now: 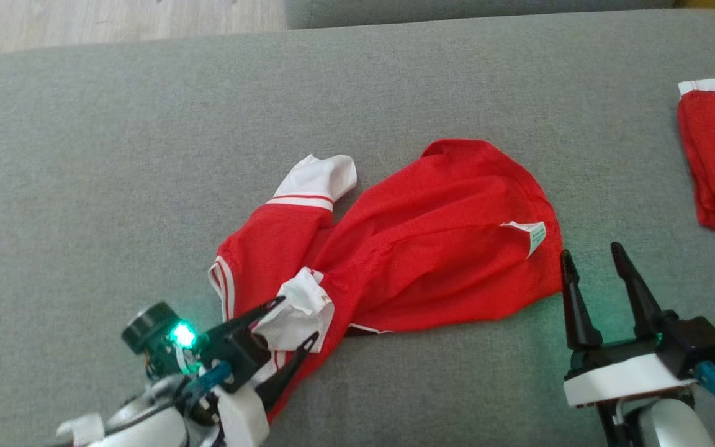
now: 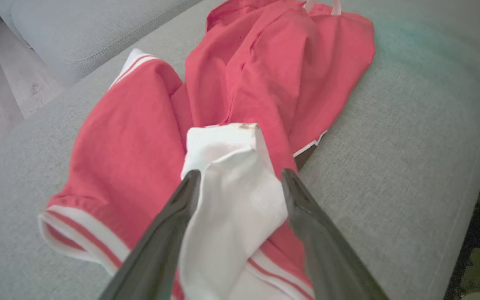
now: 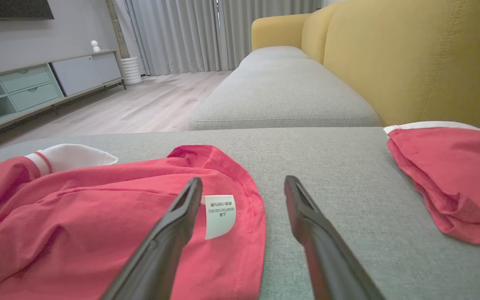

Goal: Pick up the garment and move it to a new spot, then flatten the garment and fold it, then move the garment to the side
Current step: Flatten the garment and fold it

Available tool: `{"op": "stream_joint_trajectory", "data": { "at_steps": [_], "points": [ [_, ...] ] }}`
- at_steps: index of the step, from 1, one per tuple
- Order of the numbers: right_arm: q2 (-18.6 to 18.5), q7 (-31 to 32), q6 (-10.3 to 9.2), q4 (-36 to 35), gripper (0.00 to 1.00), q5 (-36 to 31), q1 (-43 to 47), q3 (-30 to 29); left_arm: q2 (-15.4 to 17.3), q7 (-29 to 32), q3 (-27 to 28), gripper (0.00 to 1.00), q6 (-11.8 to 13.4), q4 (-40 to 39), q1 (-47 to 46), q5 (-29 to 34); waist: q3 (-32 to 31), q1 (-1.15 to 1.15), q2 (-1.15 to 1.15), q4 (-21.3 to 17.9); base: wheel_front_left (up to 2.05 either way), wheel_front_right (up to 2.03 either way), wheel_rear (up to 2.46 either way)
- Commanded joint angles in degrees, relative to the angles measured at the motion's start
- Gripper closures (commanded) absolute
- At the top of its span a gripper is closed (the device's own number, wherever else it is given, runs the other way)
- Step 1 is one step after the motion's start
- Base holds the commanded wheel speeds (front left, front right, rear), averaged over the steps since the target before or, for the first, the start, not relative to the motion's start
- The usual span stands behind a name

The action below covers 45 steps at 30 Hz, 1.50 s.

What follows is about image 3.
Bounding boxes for mint and grey TV cabinet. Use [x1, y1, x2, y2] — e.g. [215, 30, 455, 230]
[0, 50, 126, 140]

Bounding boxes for grey pleated curtain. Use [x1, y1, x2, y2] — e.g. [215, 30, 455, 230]
[112, 0, 324, 77]

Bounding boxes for white ribbed floor vase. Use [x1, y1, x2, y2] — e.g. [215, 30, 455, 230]
[120, 56, 143, 86]

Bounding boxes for large grey sofa seat cushion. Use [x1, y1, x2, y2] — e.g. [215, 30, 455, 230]
[0, 127, 480, 300]

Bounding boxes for yellow sofa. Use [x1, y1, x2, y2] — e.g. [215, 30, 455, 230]
[251, 0, 480, 134]

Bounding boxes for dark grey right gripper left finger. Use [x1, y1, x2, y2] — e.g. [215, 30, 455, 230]
[100, 177, 203, 300]

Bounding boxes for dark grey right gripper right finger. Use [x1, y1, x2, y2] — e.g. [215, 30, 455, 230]
[284, 175, 387, 300]

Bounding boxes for red shorts with white waistband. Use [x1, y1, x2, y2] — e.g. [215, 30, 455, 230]
[383, 121, 480, 249]

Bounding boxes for small grey sofa seat cushion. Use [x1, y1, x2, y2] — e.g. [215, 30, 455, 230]
[187, 45, 383, 131]

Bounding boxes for red jersey with black letters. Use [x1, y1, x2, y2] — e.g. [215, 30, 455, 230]
[0, 143, 267, 300]

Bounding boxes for black television screen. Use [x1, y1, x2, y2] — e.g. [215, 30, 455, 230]
[0, 0, 55, 22]

